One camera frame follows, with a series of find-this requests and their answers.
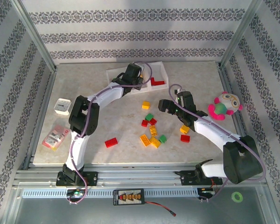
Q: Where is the green tape ring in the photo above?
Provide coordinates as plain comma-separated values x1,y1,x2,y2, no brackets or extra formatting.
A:
231,191,244,203

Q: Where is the small white square clock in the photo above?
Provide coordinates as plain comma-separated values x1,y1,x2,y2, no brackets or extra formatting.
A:
54,98,72,115

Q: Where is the right small controller board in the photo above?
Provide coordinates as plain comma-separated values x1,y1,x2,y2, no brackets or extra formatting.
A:
197,188,217,196

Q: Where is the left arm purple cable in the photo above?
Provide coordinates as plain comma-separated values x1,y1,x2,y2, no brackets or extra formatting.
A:
65,62,154,205

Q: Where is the pink flat package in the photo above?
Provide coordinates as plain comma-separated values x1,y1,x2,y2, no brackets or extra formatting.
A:
42,125,70,152

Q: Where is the aluminium side rail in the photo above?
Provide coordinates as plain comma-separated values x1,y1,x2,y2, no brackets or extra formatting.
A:
217,63,259,168
22,66,58,170

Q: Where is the red black wire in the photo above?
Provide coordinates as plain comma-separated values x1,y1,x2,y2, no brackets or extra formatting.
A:
143,201,177,217

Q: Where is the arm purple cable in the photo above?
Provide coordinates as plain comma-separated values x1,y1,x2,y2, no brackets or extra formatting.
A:
65,62,154,205
169,84,266,203

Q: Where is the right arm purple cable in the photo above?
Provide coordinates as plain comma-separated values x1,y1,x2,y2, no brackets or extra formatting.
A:
169,84,266,203

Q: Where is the slotted grey cable duct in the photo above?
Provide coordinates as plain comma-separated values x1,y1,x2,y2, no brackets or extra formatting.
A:
21,188,199,198

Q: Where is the pink white plush toy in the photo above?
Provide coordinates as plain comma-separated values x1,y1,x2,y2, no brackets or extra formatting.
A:
208,91,244,121

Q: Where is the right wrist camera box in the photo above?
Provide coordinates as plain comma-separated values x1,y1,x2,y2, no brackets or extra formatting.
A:
176,91,194,108

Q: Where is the black power distribution board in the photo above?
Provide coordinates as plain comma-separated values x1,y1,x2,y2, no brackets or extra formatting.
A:
113,188,145,206

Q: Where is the left small controller board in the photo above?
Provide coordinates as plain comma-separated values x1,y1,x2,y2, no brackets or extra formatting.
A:
65,189,86,198

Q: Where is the small controller board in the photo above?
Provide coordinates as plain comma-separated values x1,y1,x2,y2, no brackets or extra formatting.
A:
65,189,86,198
197,188,217,196

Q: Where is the aluminium frame post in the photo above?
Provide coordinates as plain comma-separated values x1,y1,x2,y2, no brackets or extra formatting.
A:
10,0,58,72
218,0,264,70

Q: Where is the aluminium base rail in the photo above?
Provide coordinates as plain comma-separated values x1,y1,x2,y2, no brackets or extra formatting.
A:
13,163,266,187

